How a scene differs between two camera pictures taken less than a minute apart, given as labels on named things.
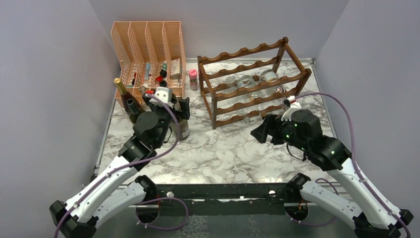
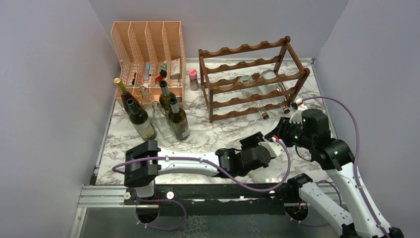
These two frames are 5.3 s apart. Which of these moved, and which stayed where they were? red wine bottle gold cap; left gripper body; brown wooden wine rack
Moved: left gripper body
Stayed: brown wooden wine rack; red wine bottle gold cap
